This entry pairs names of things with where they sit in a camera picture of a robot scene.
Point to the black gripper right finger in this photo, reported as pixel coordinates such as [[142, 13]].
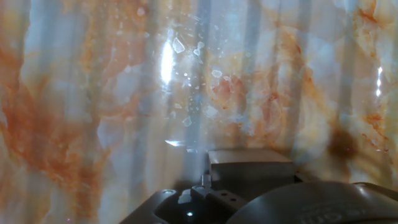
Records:
[[300, 178]]

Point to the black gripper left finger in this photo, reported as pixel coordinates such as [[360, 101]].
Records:
[[224, 203]]

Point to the small wooden cube block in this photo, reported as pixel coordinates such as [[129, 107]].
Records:
[[252, 172]]

